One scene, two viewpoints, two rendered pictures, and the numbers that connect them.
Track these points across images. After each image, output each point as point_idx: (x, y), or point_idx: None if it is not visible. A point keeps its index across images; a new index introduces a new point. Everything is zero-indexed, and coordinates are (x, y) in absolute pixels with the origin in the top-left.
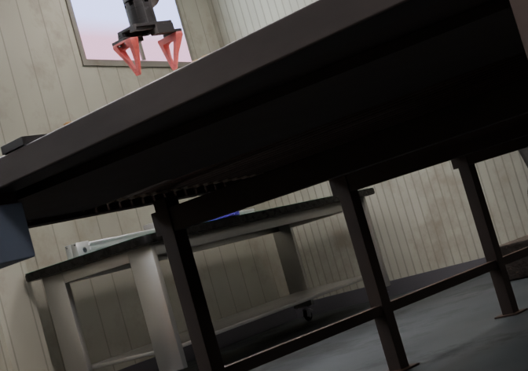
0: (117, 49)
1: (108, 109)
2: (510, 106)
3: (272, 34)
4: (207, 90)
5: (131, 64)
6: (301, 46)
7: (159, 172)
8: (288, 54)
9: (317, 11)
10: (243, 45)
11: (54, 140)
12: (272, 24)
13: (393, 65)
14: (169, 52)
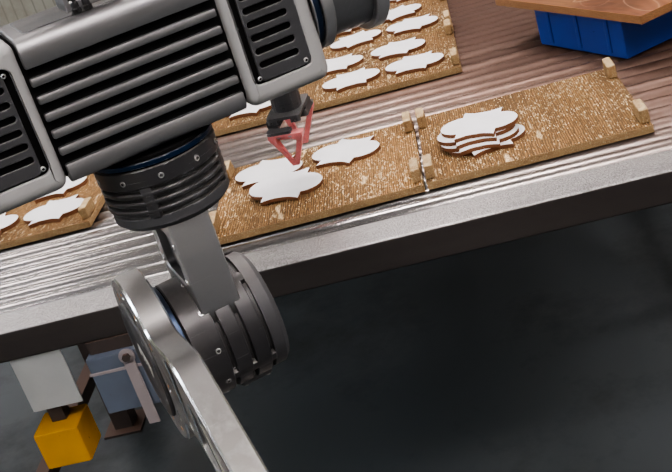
0: (275, 140)
1: (378, 247)
2: None
3: (612, 195)
4: (522, 237)
5: (289, 155)
6: (644, 207)
7: None
8: (628, 212)
9: (668, 180)
10: (575, 201)
11: (284, 274)
12: (614, 186)
13: None
14: (294, 123)
